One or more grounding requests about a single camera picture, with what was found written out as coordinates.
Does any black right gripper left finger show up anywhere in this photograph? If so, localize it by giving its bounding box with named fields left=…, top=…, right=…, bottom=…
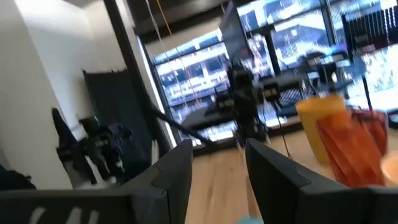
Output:
left=119, top=139, right=194, bottom=224

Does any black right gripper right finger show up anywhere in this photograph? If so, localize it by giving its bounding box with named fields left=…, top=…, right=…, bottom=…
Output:
left=244, top=138, right=371, bottom=224

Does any yellow plastic cup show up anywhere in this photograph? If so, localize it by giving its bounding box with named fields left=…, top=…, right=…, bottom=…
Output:
left=295, top=94, right=348, bottom=166

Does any pink faceted plastic tumbler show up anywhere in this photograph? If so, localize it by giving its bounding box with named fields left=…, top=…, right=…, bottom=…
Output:
left=315, top=106, right=390, bottom=189

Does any blue microfibre cloth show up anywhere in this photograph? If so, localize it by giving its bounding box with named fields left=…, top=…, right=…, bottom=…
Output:
left=235, top=217, right=265, bottom=224

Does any dark standing panel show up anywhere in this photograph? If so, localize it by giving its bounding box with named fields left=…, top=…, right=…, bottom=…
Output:
left=82, top=68, right=159, bottom=184

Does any yellow hanging cable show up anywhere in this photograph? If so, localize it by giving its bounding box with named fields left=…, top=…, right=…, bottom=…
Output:
left=154, top=0, right=201, bottom=103

